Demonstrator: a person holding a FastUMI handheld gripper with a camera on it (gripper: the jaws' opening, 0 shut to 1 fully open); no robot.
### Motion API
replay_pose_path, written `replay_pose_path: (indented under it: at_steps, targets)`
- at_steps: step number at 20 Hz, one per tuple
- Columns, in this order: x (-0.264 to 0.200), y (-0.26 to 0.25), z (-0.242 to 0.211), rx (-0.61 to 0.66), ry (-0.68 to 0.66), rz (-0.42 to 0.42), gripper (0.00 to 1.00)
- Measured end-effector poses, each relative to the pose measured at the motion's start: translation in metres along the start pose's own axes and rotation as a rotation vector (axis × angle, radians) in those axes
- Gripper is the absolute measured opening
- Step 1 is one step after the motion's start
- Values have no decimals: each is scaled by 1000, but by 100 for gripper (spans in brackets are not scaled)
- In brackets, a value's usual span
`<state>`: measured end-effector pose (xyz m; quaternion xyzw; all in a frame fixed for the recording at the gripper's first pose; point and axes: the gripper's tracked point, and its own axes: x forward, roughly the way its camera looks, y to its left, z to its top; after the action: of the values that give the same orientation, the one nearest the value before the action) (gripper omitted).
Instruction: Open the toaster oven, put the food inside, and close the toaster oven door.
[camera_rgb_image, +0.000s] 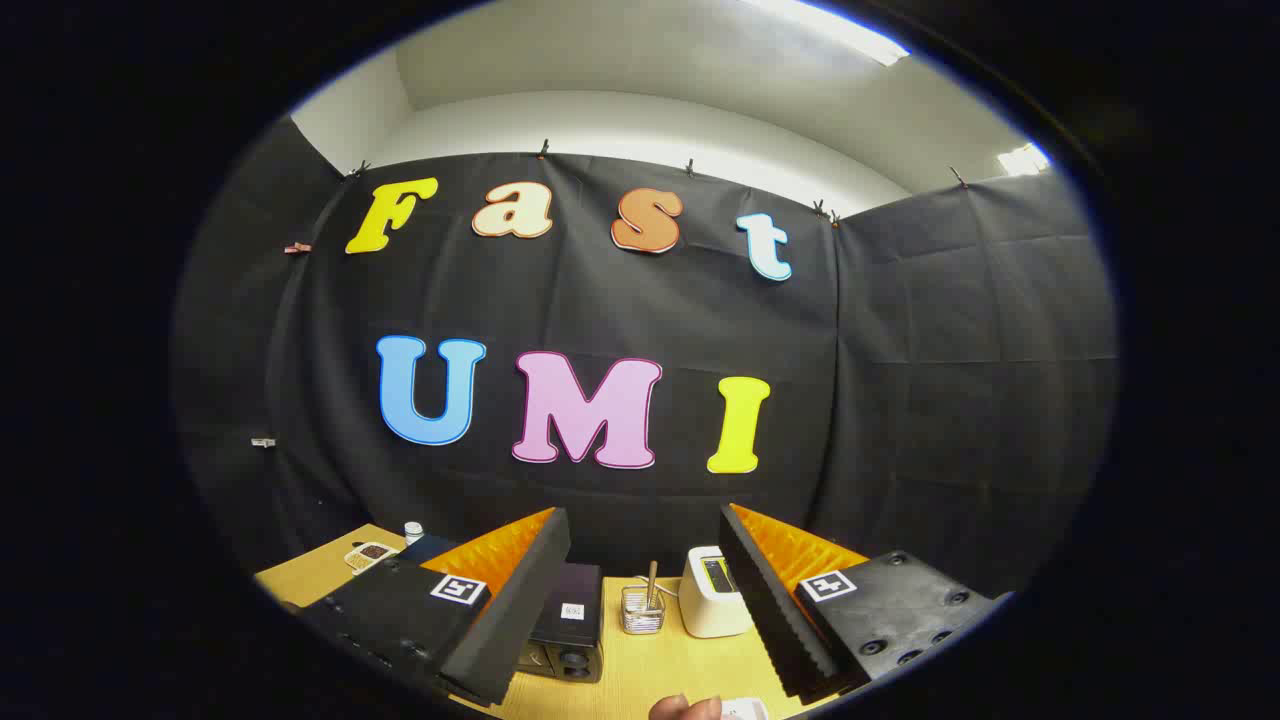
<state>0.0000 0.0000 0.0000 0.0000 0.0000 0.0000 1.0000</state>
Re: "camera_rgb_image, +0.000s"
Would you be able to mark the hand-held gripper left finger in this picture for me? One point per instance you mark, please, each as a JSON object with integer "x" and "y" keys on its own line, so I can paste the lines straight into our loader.
{"x": 510, "y": 620}

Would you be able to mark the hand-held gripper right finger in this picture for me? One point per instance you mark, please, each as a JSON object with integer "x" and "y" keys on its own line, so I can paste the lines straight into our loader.
{"x": 770, "y": 610}

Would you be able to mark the black toaster oven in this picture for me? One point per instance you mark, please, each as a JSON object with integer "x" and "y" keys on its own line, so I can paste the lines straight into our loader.
{"x": 580, "y": 585}

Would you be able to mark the white countertop appliance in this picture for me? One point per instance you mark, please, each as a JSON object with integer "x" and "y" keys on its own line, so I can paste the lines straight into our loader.
{"x": 705, "y": 610}

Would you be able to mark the wooden stick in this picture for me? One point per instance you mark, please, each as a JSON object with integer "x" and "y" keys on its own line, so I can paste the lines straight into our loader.
{"x": 652, "y": 585}

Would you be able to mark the clear glass holder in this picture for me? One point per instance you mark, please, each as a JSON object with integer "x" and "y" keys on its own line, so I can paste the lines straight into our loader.
{"x": 640, "y": 615}

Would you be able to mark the small white bottle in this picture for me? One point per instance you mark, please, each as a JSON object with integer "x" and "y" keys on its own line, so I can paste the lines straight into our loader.
{"x": 413, "y": 533}

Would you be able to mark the small white patterned dish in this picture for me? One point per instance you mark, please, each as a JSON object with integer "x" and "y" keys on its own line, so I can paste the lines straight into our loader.
{"x": 370, "y": 556}

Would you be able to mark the row of black cloth clips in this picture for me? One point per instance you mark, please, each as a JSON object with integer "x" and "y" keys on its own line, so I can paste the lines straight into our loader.
{"x": 545, "y": 150}

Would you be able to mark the ceiling light panel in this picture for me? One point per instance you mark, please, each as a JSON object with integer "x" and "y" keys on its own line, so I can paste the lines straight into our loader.
{"x": 1022, "y": 160}
{"x": 830, "y": 28}

